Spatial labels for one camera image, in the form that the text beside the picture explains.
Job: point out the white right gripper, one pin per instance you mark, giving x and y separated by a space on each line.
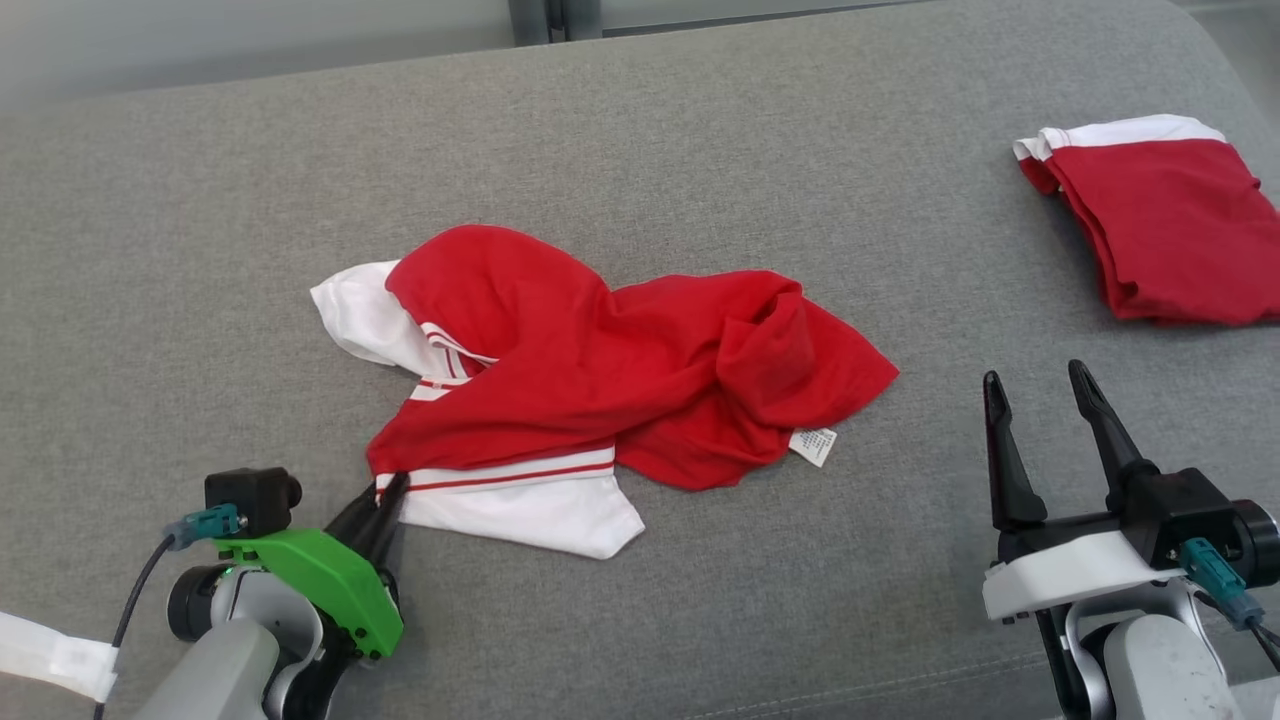
1070 575

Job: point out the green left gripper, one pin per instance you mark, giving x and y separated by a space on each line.
330 580

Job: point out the red shorts with white hem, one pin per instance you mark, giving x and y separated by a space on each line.
1180 230

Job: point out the red shirt with white sleeves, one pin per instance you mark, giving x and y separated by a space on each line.
650 370

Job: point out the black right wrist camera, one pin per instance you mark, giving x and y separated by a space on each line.
1180 515

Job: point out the teal left camera connector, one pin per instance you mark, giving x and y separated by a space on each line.
205 523

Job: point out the teal camera connector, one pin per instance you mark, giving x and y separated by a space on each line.
205 523
1215 580

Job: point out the teal right camera connector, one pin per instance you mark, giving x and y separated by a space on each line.
1215 580

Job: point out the grey metal frame post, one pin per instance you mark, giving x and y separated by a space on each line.
582 18
528 20

